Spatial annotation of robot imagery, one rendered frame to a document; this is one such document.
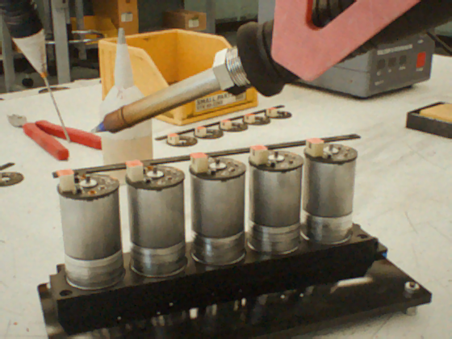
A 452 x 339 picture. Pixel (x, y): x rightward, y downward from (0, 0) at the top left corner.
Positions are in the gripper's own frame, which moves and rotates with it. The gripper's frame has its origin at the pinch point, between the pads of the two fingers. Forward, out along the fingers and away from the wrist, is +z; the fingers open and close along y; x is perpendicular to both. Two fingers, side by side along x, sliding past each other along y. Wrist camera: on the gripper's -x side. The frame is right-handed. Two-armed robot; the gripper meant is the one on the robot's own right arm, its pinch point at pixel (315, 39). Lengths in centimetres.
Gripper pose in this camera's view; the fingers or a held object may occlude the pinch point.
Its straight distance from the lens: 20.5
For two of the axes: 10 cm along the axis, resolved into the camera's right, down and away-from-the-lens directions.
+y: -4.0, 3.3, -8.6
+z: -4.3, 7.6, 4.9
